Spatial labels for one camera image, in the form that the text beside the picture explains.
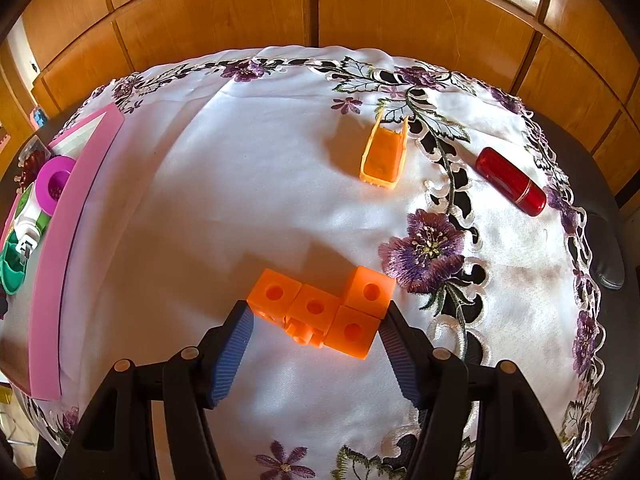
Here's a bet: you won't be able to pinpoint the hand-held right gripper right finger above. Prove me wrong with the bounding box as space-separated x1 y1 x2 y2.
377 300 573 480

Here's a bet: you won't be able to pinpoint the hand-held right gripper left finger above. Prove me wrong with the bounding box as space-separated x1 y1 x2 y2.
54 300 256 480

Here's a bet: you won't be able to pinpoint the orange linked cubes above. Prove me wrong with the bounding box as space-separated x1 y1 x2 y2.
246 266 397 361

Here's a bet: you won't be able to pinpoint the pink shallow tray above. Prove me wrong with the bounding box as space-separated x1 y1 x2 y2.
0 102 126 402

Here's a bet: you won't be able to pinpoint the green toy cup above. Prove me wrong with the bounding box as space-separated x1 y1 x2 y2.
0 242 28 296

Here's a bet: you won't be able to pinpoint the magenta toy cup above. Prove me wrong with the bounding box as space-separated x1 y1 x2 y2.
34 156 77 216

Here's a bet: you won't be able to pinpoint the white floral embroidered tablecloth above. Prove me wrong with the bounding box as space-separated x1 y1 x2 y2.
0 45 601 480

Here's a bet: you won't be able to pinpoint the orange plastic open box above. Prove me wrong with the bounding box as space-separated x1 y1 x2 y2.
358 116 410 191

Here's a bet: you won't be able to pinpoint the red cylindrical case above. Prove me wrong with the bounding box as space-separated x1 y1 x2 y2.
475 147 547 216

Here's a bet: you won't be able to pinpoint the black chair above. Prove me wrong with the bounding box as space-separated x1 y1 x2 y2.
585 207 626 291

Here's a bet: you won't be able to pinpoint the wooden wardrobe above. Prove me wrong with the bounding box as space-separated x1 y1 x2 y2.
0 0 640 206

